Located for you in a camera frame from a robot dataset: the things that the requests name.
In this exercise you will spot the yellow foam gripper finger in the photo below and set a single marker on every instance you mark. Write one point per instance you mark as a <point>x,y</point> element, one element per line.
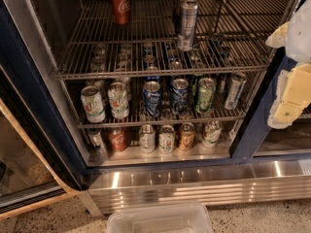
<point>293,96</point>
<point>278,38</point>

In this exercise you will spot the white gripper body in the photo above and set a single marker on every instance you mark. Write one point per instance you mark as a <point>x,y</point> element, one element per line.
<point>300,33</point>

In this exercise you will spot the silver blue Red Bull can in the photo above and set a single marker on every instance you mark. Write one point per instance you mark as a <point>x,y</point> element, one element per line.
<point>187,23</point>

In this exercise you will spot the silver can middle shelf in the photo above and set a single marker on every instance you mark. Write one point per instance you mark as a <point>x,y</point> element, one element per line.
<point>236,85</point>

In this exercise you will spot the green soda can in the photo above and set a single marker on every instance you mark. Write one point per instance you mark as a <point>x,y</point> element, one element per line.
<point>205,95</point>

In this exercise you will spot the white red can bottom right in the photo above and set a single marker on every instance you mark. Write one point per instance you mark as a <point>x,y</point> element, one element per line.
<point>211,134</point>

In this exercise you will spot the stainless steel fridge base grille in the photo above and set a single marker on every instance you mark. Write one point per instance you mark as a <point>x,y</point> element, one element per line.
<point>211,185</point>

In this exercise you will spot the blue Pepsi can right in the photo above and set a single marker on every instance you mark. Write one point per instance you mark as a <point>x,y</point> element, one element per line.
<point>179,95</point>

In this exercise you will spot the blue pepsi can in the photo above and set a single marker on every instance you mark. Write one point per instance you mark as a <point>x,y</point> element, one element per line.
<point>151,97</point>
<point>179,95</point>

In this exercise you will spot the orange brown can bottom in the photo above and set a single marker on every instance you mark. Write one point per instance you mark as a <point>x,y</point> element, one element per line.
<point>187,135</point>

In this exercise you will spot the blue Pepsi can left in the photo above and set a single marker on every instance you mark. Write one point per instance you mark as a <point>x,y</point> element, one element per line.
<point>151,97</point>

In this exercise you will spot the red Coca-Cola can top shelf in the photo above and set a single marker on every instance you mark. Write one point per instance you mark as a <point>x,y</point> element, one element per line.
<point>121,11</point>

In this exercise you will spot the white green 7up can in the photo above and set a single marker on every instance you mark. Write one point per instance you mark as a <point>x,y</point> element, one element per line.
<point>93,104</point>
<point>118,100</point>

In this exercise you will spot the red Coca-Cola can bottom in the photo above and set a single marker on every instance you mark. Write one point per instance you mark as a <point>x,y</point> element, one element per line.
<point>117,139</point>

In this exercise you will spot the white green 7UP can left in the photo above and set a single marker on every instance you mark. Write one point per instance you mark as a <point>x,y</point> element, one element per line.
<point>93,104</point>

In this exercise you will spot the silver blue can bottom left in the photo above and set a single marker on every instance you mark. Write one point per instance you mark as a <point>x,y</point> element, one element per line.
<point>96,140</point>

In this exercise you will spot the open glass fridge door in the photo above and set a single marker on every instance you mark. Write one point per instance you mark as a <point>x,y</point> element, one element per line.
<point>30,177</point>

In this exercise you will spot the clear plastic bin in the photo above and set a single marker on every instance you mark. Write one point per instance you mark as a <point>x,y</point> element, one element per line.
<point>191,217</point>

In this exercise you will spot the middle wire shelf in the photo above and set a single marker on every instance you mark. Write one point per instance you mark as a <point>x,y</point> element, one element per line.
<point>137,116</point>

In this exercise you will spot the wire shelf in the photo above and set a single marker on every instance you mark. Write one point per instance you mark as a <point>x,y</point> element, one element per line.
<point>137,116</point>
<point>228,37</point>

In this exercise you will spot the top wire shelf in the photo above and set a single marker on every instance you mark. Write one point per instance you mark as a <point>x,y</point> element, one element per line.
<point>228,37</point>

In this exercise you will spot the blue fridge centre post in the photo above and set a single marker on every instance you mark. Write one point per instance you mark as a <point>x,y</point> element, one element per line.
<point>254,128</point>

